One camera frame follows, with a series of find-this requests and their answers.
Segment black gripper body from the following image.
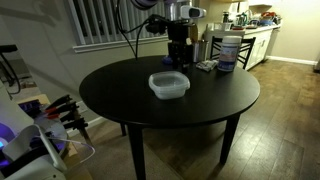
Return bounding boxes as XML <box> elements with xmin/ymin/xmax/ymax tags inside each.
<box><xmin>166</xmin><ymin>22</ymin><xmax>194</xmax><ymax>45</ymax></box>

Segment clear square plastic bowl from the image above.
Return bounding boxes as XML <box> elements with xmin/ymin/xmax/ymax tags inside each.
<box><xmin>153</xmin><ymin>87</ymin><xmax>187</xmax><ymax>101</ymax></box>
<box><xmin>148</xmin><ymin>70</ymin><xmax>191</xmax><ymax>93</ymax></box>

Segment red bowl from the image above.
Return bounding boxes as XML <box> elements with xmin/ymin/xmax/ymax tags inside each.
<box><xmin>261</xmin><ymin>11</ymin><xmax>278</xmax><ymax>20</ymax></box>

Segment blue round plastic lid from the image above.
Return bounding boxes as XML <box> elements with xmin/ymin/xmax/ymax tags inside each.
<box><xmin>161</xmin><ymin>55</ymin><xmax>174</xmax><ymax>66</ymax></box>

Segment metal utensil cup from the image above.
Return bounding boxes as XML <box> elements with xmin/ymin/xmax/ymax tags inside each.
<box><xmin>193</xmin><ymin>39</ymin><xmax>210</xmax><ymax>64</ymax></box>

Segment patterned folded cloth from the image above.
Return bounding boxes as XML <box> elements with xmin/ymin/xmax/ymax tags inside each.
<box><xmin>195</xmin><ymin>59</ymin><xmax>219</xmax><ymax>73</ymax></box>

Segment white wipes canister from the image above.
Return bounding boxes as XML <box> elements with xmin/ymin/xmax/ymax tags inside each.
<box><xmin>217</xmin><ymin>35</ymin><xmax>243</xmax><ymax>73</ymax></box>

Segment round black wooden table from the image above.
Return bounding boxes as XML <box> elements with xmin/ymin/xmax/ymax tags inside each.
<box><xmin>79</xmin><ymin>54</ymin><xmax>261</xmax><ymax>180</ymax></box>

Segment black metal chair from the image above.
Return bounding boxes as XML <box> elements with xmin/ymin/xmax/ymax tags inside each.
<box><xmin>209</xmin><ymin>35</ymin><xmax>257</xmax><ymax>70</ymax></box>

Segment dark kettle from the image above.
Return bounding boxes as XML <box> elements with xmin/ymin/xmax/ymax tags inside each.
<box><xmin>236</xmin><ymin>10</ymin><xmax>250</xmax><ymax>28</ymax></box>

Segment white kitchen counter cabinet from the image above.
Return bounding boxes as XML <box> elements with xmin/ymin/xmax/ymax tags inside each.
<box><xmin>203</xmin><ymin>22</ymin><xmax>282</xmax><ymax>71</ymax></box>

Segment white window blinds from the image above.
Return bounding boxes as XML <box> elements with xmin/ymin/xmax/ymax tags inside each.
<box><xmin>66</xmin><ymin>0</ymin><xmax>176</xmax><ymax>54</ymax></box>

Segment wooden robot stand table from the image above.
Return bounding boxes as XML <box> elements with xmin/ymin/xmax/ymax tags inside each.
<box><xmin>16</xmin><ymin>93</ymin><xmax>95</xmax><ymax>180</ymax></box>

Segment black stand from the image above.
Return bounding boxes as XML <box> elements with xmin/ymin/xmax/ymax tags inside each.
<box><xmin>0</xmin><ymin>44</ymin><xmax>22</xmax><ymax>96</ymax></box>

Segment white plastic device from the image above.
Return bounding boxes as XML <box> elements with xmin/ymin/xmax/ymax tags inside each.
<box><xmin>2</xmin><ymin>124</ymin><xmax>68</xmax><ymax>180</ymax></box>

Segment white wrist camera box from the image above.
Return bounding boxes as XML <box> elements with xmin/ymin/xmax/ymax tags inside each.
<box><xmin>179</xmin><ymin>5</ymin><xmax>207</xmax><ymax>20</ymax></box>

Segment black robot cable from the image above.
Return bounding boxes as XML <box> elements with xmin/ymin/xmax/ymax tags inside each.
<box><xmin>114</xmin><ymin>0</ymin><xmax>168</xmax><ymax>61</ymax></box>

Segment black red-handled clamp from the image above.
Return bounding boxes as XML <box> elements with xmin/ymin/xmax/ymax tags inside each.
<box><xmin>62</xmin><ymin>117</ymin><xmax>90</xmax><ymax>132</ymax></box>
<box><xmin>44</xmin><ymin>101</ymin><xmax>80</xmax><ymax>121</ymax></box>
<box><xmin>44</xmin><ymin>94</ymin><xmax>73</xmax><ymax>111</ymax></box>

